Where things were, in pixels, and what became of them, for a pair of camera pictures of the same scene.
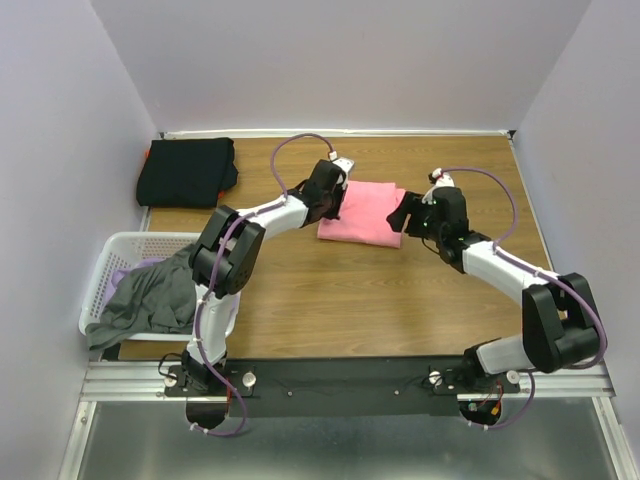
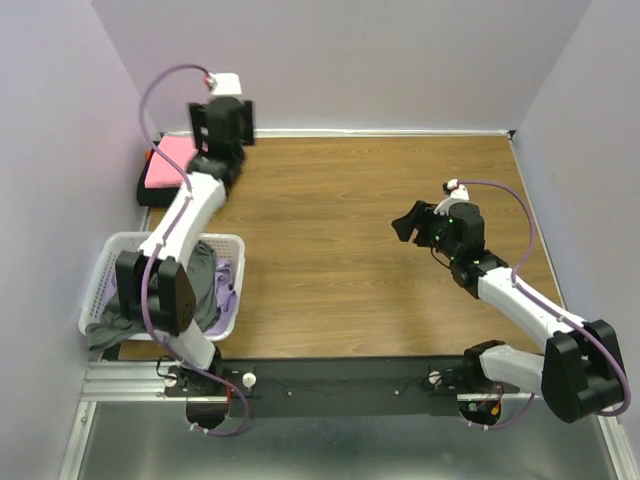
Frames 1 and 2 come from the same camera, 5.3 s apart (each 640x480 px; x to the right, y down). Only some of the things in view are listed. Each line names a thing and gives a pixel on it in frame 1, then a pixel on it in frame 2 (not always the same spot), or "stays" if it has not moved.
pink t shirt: [365, 208] to [161, 172]
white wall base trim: [250, 133] stays
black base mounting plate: [323, 387] stays
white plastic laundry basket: [124, 249] stays
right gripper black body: [421, 223] stays
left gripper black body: [332, 203] to [237, 151]
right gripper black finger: [397, 218] to [406, 225]
